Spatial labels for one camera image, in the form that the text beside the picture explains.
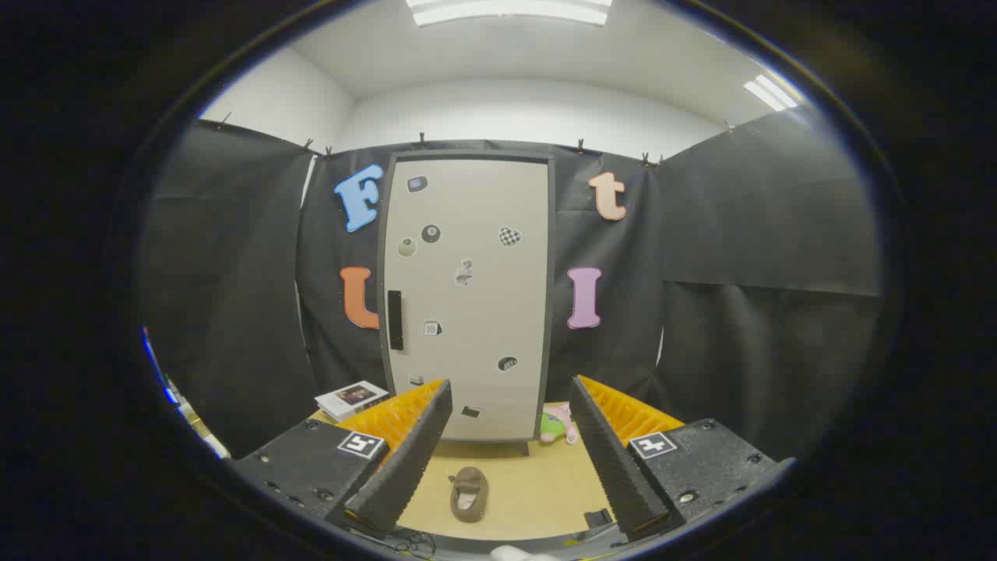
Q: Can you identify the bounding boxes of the brown fuzzy shoe with bow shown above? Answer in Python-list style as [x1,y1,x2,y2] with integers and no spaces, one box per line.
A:
[449,467,490,523]

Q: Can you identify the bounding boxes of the black cable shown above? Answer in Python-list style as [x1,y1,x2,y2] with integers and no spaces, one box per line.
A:
[389,528,437,558]

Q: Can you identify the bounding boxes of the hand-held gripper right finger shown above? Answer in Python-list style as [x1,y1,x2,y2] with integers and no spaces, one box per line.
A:
[569,376,780,542]

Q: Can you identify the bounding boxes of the grey shoe cabinet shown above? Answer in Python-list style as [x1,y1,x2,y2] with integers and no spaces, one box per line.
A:
[377,150,556,457]

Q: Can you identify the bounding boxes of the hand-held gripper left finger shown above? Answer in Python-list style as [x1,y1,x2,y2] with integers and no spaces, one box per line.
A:
[231,379,454,538]

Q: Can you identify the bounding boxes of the long ceiling light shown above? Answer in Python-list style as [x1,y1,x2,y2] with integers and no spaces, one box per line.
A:
[405,0,614,28]

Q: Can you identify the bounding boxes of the small ceiling light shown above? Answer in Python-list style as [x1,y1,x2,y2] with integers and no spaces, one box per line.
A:
[742,74,799,112]

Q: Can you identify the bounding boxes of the pink and green plush toy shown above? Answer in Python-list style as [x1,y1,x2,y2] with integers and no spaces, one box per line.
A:
[541,404,579,446]

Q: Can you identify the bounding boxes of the white book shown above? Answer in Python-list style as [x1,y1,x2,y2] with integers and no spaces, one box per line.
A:
[315,380,390,422]

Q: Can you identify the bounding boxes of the black backdrop cloth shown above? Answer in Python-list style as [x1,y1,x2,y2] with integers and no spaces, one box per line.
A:
[140,109,885,460]

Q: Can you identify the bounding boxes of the white tray with small items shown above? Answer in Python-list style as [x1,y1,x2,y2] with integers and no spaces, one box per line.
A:
[178,388,231,460]

